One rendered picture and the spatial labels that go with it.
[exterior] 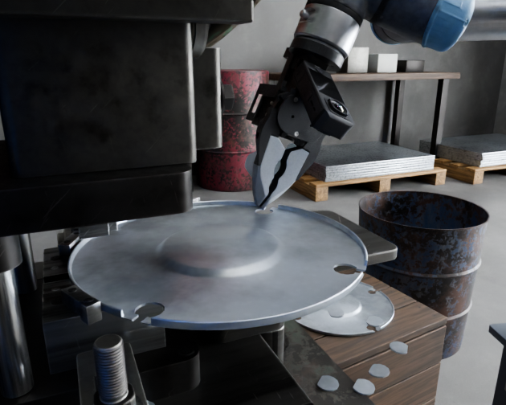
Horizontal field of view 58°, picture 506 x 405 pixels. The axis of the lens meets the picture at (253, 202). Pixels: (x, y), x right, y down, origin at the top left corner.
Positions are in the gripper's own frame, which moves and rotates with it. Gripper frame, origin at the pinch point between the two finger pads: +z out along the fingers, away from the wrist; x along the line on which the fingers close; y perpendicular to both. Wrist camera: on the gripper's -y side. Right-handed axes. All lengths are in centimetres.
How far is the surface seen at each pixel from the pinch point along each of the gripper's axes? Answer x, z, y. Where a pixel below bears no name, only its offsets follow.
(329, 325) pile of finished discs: -48, 26, 29
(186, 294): 14.0, 8.0, -17.3
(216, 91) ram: 17.1, -8.2, -14.5
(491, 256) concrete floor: -193, -3, 90
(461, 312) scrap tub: -111, 17, 39
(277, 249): 4.7, 3.0, -13.5
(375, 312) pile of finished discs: -61, 20, 29
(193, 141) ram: 18.2, -3.9, -16.8
